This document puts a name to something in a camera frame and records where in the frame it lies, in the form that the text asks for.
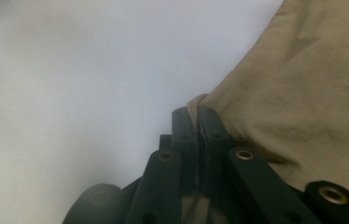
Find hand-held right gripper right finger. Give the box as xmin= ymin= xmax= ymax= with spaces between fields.
xmin=199 ymin=106 xmax=234 ymax=194

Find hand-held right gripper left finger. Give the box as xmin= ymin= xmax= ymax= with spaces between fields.
xmin=159 ymin=106 xmax=200 ymax=194

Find khaki drawstring shorts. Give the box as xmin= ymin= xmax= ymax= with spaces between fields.
xmin=186 ymin=0 xmax=349 ymax=224

